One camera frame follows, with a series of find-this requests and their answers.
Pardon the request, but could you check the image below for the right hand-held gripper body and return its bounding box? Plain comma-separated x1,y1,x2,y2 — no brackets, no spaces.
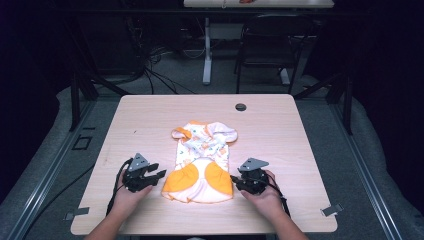
237,157,270,196

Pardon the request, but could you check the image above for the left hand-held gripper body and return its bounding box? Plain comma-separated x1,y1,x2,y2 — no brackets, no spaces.
122,152,160,194

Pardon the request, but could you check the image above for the orange and white baby romper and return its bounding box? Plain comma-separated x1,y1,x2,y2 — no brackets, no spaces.
161,120,239,204

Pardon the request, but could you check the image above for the person's right hand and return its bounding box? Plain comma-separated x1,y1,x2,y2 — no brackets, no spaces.
240,169,284,222

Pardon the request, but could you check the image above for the person's left hand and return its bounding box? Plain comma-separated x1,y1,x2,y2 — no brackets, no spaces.
112,168,154,218

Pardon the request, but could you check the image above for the black metal stand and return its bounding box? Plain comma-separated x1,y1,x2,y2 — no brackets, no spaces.
64,19,131,132
293,71,354,136

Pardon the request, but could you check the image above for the black folding chair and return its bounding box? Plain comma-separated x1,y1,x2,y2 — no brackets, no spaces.
233,13,316,95

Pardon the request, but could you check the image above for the white desk with metal leg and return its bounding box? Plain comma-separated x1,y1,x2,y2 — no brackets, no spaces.
183,0,335,86

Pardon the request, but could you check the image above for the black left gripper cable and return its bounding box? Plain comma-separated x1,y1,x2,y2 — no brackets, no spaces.
105,157,134,217

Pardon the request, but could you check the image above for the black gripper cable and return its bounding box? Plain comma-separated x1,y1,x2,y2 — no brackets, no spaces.
264,169,292,218
105,157,134,217

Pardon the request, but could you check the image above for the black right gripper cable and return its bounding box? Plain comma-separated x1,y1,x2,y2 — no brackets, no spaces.
264,169,292,218

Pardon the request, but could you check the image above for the grey table bracket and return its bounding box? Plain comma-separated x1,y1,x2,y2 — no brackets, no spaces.
63,206,91,222
320,203,344,218

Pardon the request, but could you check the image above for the bundle of floor cables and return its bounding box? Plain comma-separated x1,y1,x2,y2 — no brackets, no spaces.
126,19,198,96

